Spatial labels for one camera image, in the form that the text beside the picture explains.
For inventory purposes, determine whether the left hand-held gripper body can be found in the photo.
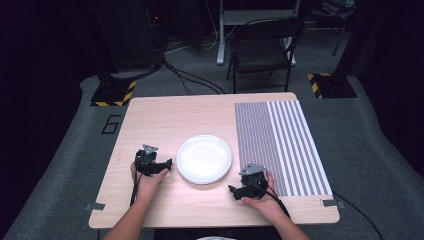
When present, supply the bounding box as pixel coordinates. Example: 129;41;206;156
134;143;168;177

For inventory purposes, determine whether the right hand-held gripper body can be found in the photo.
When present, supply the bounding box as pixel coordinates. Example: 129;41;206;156
238;162;270;200

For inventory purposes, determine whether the person's left hand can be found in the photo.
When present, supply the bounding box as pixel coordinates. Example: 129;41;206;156
130;161;170;202

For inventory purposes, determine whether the person's right hand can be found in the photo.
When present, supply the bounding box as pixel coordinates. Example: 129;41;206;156
240;169;286;223

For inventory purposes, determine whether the white round plate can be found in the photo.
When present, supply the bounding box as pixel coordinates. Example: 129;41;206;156
175;134;233;186

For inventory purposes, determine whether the grey white striped mat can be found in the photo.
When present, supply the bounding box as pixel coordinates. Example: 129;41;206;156
234;99;334;198

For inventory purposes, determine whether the black tape floor marking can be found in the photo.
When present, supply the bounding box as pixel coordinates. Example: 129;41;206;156
100;114;122;136

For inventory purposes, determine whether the grey tape piece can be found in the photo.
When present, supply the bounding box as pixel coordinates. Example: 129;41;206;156
84;202;106;213
320;198;347;210

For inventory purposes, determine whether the black stand base hazard tape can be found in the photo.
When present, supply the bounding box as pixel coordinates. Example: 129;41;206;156
306;72;358;100
90;79;138;108

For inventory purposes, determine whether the dark equipment cabinet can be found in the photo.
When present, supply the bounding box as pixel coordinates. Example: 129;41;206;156
111;0;165;73

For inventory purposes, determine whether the black folding chair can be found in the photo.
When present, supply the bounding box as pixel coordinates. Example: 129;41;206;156
226;17;305;94

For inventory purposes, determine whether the right hand-held gripper black cable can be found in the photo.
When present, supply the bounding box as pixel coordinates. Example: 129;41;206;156
250;179;292;220

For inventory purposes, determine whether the hand-held gripper black cable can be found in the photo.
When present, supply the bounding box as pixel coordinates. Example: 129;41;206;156
250;179;292;220
129;166;142;208

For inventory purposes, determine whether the left hand-held gripper black cable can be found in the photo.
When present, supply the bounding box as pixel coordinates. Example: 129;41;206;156
129;166;142;208

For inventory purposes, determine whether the black floor cable bundle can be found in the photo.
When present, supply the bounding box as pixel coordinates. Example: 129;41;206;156
161;56;226;96

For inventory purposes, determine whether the white metal desk frame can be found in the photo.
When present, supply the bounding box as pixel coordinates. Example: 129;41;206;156
216;0;302;66

